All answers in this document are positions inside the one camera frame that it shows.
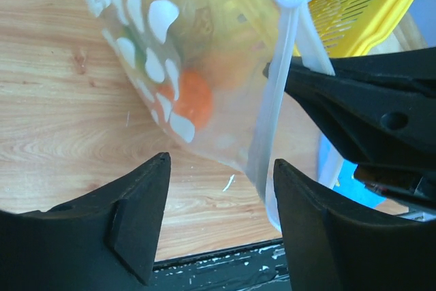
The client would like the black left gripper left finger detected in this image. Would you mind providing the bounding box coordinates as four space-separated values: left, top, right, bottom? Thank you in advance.
1 153 171 290

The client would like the yellow plastic basket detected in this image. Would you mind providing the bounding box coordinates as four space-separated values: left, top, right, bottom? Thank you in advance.
187 0 413 63

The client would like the green mango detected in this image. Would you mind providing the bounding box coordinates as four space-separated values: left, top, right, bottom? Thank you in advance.
121 26 149 80

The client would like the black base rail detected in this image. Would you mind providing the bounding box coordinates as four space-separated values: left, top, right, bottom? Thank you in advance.
147 239 292 291

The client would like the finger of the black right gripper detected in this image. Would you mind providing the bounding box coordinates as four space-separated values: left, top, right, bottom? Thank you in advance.
262 45 436 82
285 68 435 179

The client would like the blue cartoon cloth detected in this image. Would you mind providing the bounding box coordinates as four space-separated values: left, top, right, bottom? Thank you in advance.
317 134 407 215

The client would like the clear polka dot zip bag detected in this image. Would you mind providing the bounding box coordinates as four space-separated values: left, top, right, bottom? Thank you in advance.
85 0 334 228

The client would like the wooden clothes rack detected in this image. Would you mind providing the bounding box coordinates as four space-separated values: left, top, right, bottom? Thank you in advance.
369 12 428 55

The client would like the orange persimmon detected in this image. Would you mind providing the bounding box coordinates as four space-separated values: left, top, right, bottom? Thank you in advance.
158 69 213 129

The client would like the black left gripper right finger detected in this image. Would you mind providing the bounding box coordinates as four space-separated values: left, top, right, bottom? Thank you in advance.
273 159 435 290

